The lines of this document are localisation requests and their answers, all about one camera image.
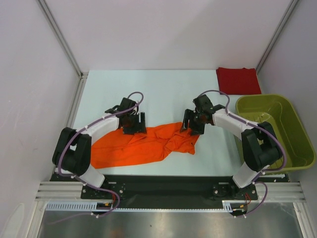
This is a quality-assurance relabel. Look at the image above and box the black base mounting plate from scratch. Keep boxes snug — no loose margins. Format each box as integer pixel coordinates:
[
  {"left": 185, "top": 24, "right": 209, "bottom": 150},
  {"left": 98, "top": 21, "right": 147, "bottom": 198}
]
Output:
[{"left": 49, "top": 173, "right": 289, "bottom": 209}]

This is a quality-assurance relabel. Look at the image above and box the white slotted cable duct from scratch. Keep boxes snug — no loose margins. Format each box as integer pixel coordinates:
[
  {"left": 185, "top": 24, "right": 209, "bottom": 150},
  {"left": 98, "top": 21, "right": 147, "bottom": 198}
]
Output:
[{"left": 45, "top": 201, "right": 244, "bottom": 213}]

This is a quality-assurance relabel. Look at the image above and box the left aluminium corner post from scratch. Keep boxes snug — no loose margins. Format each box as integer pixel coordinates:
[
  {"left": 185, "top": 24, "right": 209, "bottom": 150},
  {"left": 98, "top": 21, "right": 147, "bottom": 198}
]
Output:
[{"left": 36, "top": 0, "right": 84, "bottom": 78}]

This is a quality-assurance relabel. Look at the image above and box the right aluminium corner post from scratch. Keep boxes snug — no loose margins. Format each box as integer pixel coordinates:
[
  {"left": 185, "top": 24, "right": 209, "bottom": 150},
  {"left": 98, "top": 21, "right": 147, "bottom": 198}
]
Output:
[{"left": 255, "top": 0, "right": 300, "bottom": 74}]

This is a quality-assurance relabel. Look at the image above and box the aluminium corner post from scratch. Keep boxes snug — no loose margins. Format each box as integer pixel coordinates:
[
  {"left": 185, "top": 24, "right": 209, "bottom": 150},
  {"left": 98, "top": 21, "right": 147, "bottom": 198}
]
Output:
[
  {"left": 36, "top": 0, "right": 84, "bottom": 78},
  {"left": 255, "top": 0, "right": 300, "bottom": 74}
]

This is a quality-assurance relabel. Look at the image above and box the olive green plastic basket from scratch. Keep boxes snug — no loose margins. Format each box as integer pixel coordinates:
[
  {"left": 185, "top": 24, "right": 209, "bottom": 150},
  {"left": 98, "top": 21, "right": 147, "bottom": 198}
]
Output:
[{"left": 235, "top": 94, "right": 317, "bottom": 173}]

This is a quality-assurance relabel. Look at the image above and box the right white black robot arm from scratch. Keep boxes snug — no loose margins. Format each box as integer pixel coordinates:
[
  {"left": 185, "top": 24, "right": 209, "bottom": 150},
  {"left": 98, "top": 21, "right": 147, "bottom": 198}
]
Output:
[{"left": 180, "top": 94, "right": 287, "bottom": 199}]

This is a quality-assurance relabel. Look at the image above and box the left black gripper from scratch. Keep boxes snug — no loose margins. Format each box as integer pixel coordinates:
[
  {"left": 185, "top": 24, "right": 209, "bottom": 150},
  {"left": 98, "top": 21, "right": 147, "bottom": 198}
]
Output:
[{"left": 123, "top": 112, "right": 146, "bottom": 135}]

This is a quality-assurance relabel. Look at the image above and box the folded red t shirt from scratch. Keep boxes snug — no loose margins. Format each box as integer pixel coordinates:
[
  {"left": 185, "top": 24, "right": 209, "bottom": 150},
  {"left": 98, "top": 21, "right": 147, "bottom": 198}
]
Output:
[{"left": 216, "top": 67, "right": 262, "bottom": 95}]

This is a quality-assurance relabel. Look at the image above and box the orange t shirt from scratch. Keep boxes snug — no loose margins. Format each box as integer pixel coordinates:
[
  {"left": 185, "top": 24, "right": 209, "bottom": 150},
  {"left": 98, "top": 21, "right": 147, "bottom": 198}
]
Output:
[{"left": 91, "top": 122, "right": 199, "bottom": 169}]

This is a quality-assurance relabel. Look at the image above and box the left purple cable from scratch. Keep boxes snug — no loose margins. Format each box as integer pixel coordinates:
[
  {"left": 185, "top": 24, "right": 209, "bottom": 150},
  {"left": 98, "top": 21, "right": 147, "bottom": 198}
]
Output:
[{"left": 48, "top": 91, "right": 145, "bottom": 225}]

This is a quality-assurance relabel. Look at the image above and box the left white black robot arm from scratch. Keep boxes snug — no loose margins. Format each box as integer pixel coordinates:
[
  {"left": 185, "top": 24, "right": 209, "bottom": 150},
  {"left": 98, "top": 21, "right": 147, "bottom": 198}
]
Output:
[{"left": 52, "top": 98, "right": 146, "bottom": 198}]

